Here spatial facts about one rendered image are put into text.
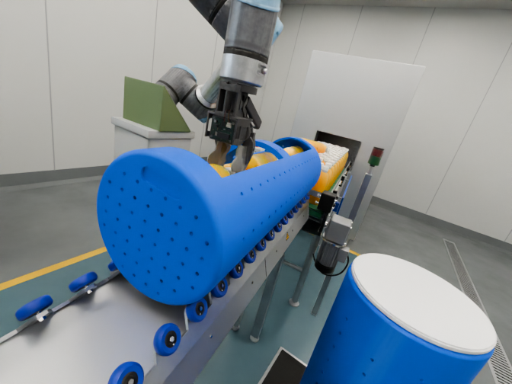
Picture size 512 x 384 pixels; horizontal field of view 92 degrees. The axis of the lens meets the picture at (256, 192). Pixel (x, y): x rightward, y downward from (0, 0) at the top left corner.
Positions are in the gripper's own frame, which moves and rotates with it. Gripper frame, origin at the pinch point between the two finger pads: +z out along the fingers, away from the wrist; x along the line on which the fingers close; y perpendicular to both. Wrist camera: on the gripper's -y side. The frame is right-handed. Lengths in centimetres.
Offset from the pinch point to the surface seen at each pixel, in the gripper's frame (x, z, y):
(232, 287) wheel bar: 10.1, 23.8, 6.9
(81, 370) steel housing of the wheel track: 1.0, 23.4, 35.5
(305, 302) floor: 26, 118, -113
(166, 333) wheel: 8.8, 18.5, 27.5
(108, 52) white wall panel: -266, -33, -164
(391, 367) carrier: 45, 22, 7
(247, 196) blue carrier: 10.4, -1.1, 11.2
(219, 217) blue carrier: 10.9, -0.5, 21.3
